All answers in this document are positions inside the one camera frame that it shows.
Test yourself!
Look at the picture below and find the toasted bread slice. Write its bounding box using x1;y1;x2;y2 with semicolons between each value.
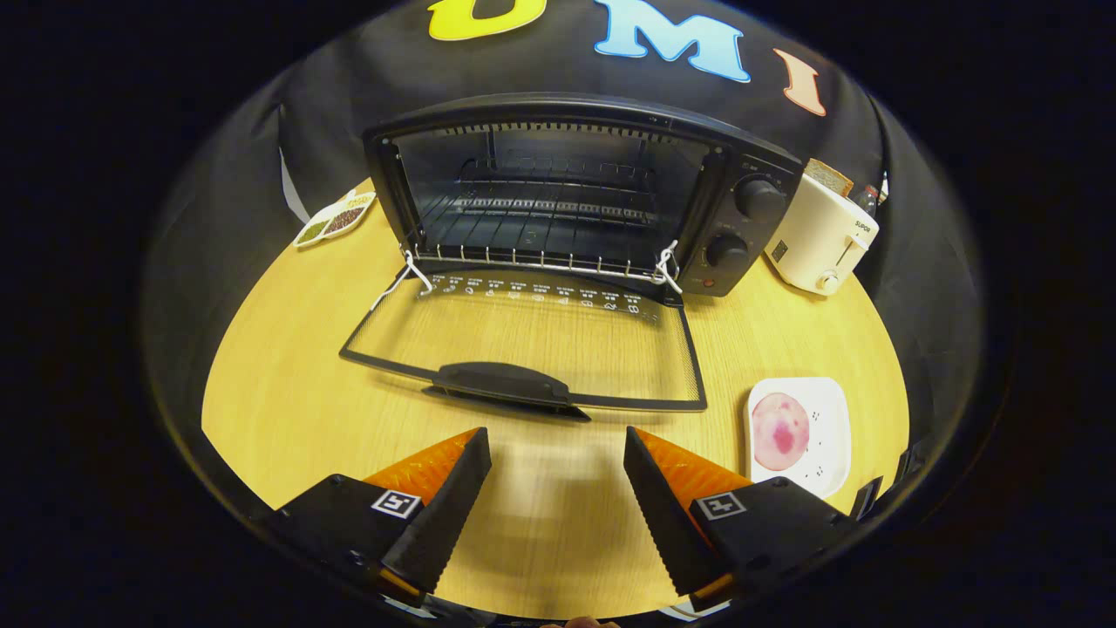
803;158;855;198

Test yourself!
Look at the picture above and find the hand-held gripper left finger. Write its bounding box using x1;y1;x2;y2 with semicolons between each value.
266;427;493;609

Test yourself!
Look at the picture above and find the white pop-up toaster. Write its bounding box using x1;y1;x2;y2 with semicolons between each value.
765;170;881;297

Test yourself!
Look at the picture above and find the oven wire rack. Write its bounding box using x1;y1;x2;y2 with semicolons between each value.
405;196;681;284

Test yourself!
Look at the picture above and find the black toaster oven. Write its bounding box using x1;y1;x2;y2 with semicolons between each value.
338;92;805;422

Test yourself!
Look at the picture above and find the pink ham slice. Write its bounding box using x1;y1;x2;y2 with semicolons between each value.
752;392;812;473

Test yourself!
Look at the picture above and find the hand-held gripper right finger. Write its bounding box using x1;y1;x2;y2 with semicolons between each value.
623;426;860;611

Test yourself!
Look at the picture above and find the white divided snack dish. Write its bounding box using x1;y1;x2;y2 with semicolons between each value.
293;190;378;249

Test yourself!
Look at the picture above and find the clear plastic water bottle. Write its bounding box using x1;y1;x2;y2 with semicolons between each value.
856;173;890;217

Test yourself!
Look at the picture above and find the white square plate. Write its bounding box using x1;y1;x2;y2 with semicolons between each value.
745;377;853;500

